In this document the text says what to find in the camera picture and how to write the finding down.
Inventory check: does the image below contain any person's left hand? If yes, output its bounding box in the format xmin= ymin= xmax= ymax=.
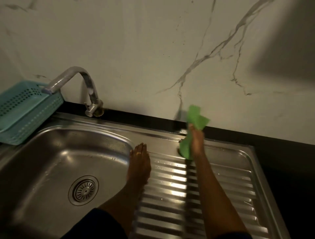
xmin=126 ymin=143 xmax=152 ymax=185

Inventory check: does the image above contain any person's right hand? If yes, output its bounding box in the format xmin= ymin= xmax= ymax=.
xmin=188 ymin=124 xmax=205 ymax=159

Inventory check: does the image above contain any dark blue sleeve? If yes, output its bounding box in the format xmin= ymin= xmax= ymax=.
xmin=60 ymin=207 xmax=128 ymax=239

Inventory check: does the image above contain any green cleaning cloth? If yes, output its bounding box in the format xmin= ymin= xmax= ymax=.
xmin=178 ymin=105 xmax=210 ymax=160

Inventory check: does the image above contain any person's left forearm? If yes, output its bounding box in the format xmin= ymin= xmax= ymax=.
xmin=98 ymin=178 xmax=148 ymax=239

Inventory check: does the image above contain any round sink drain strainer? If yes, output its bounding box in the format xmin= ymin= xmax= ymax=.
xmin=68 ymin=175 xmax=99 ymax=206

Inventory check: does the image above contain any person's right forearm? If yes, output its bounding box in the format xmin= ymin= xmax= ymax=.
xmin=191 ymin=154 xmax=249 ymax=239

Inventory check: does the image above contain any chrome faucet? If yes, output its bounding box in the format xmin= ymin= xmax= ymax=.
xmin=41 ymin=66 xmax=104 ymax=117

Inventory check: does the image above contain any teal plastic basket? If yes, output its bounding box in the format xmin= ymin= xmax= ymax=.
xmin=0 ymin=81 xmax=65 ymax=146

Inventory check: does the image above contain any stainless steel sink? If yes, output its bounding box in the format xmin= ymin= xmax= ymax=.
xmin=0 ymin=112 xmax=292 ymax=239

